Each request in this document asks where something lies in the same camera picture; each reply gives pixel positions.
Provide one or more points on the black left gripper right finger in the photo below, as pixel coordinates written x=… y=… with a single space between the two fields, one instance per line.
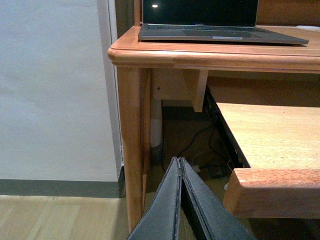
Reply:
x=208 y=218

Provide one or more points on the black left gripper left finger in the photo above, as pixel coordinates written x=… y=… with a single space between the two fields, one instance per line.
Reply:
x=161 y=221

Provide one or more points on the wooden keyboard tray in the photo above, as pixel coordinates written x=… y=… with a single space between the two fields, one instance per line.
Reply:
x=280 y=142

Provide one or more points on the power strip on floor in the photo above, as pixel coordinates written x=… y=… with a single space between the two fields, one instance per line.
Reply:
x=212 y=169

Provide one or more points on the wooden desk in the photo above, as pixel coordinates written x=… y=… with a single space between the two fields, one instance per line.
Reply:
x=183 y=71

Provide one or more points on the grey open laptop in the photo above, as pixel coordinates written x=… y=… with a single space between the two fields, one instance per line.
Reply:
x=207 y=20

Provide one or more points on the white object on desk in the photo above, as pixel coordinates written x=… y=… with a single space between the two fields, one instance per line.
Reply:
x=308 y=27

